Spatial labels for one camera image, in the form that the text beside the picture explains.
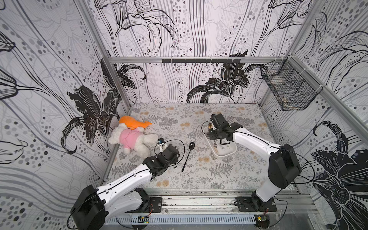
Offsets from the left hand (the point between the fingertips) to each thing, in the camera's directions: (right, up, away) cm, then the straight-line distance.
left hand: (174, 157), depth 83 cm
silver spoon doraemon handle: (+25, +6, +2) cm, 25 cm away
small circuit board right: (+45, -28, -13) cm, 55 cm away
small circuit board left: (-15, -29, -11) cm, 34 cm away
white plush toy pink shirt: (-29, +13, +8) cm, 33 cm away
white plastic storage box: (+29, +4, +10) cm, 31 cm away
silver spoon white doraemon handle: (+31, +3, +10) cm, 33 cm away
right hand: (+24, +14, +7) cm, 29 cm away
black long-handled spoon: (+10, +4, +12) cm, 16 cm away
